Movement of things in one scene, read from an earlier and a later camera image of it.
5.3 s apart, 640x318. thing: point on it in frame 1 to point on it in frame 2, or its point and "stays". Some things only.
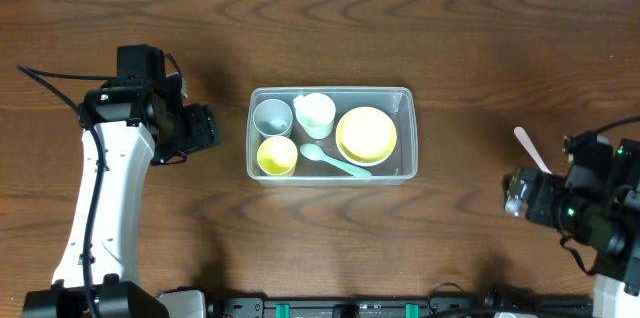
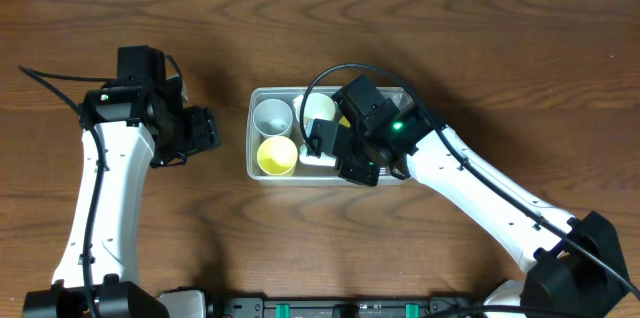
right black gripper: (538, 196) to (329, 139)
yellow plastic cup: (277, 155) stays
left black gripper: (201, 126) stays
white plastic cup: (315, 113) stays
